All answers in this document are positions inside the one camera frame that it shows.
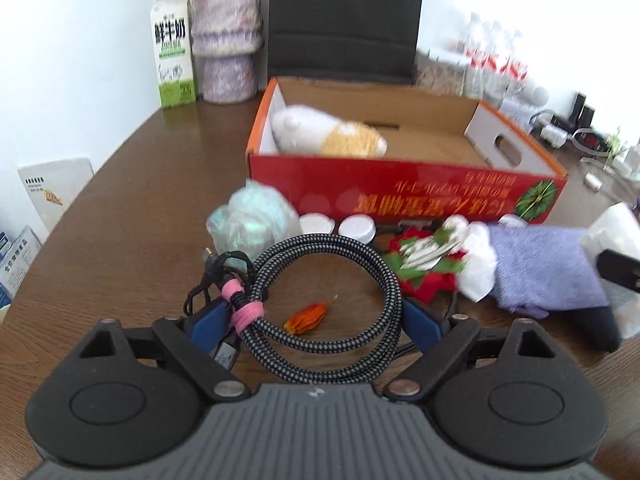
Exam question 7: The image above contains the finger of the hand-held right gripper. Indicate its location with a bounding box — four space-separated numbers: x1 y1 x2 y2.
597 249 640 292

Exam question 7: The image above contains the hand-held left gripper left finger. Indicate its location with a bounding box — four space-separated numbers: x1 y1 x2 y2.
75 300 251 403

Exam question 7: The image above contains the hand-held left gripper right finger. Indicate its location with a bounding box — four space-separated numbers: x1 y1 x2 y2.
382 299 558 403

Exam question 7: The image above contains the white tissue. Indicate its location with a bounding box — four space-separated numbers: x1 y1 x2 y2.
582 202 640 341
445 215 498 303

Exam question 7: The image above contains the thin black cable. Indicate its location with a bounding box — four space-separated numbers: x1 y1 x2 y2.
182 247 257 317

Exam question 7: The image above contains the red artificial flower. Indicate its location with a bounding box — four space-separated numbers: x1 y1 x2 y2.
382 225 473 303

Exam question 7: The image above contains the purple cloth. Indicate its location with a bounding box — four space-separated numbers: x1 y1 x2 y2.
487 225 611 318

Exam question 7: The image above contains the black-white braided cable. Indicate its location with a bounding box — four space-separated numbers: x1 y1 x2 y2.
240 234 403 386

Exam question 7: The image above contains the red cardboard box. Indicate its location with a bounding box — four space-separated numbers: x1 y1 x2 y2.
245 77 570 224

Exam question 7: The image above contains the white charger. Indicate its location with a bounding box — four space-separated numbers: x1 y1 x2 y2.
530 110 571 148

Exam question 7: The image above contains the black upright device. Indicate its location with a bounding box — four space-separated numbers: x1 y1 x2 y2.
570 92 597 131

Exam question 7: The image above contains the white round speaker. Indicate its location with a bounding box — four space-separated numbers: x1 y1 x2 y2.
520 85 551 108

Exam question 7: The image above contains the white leaflet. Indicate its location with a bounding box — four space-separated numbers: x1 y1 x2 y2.
17 157 95 241

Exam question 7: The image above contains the white and yellow plush toy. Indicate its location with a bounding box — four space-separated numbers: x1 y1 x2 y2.
270 105 388 157

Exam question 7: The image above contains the clear water bottle red label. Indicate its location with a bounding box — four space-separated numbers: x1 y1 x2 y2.
505 30 530 106
487 20 510 103
462 12 490 98

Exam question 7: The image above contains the clear jar of seeds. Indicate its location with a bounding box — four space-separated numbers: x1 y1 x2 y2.
415 50 468 96

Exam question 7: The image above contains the milk carton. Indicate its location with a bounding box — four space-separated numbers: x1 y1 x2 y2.
150 0 196 109

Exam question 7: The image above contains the purple stone vase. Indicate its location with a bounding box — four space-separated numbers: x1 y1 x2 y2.
190 0 264 103

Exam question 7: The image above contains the black paper bag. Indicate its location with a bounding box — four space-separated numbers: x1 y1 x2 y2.
267 0 426 86

